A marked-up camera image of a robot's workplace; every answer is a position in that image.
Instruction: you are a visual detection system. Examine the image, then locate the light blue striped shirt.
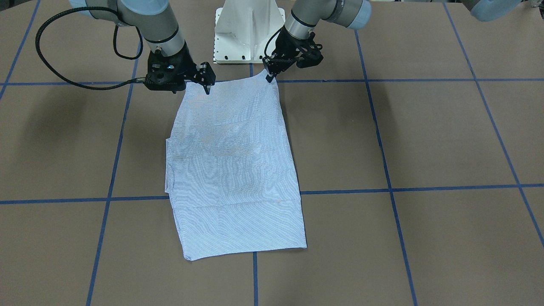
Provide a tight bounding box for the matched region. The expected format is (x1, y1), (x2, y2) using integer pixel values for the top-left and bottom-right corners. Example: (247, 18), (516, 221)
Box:
(165, 70), (307, 261)

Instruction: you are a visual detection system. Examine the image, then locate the white central pillar with base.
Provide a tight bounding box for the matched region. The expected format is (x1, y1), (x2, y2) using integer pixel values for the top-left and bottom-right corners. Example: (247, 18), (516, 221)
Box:
(213, 0), (286, 64)

